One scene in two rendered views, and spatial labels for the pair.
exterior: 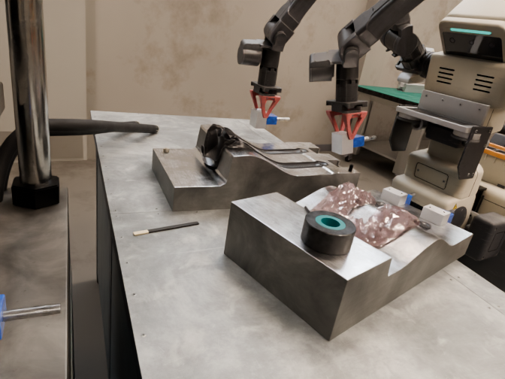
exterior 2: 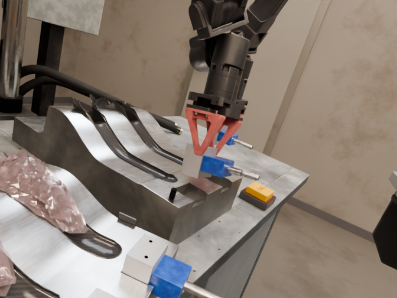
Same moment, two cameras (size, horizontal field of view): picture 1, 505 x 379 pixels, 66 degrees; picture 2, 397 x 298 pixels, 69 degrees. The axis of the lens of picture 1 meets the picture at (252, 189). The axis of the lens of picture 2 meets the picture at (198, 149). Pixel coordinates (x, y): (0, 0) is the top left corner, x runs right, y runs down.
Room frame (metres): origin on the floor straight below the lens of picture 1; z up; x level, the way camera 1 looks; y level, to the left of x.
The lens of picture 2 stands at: (0.75, -0.62, 1.12)
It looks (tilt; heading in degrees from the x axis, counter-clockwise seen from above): 17 degrees down; 55
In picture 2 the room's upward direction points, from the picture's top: 18 degrees clockwise
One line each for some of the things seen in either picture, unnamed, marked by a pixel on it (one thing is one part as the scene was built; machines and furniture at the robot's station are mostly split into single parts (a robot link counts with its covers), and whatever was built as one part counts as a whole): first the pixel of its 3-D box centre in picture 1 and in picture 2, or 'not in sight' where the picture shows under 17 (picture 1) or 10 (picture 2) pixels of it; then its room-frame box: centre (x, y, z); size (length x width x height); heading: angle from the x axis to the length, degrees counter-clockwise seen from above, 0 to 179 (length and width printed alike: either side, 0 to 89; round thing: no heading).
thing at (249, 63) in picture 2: (268, 58); (238, 67); (1.24, 0.02, 1.12); 0.07 x 0.06 x 0.07; 113
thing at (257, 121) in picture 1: (271, 119); (230, 139); (1.26, -0.02, 0.93); 0.13 x 0.05 x 0.05; 117
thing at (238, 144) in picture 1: (265, 147); (133, 132); (0.99, -0.01, 0.92); 0.35 x 0.16 x 0.09; 117
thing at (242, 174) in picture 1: (255, 162); (127, 149); (0.99, 0.00, 0.87); 0.50 x 0.26 x 0.14; 117
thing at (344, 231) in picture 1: (328, 231); not in sight; (0.54, -0.13, 0.93); 0.08 x 0.08 x 0.04
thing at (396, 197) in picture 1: (401, 198); (177, 281); (0.94, -0.39, 0.85); 0.13 x 0.05 x 0.05; 134
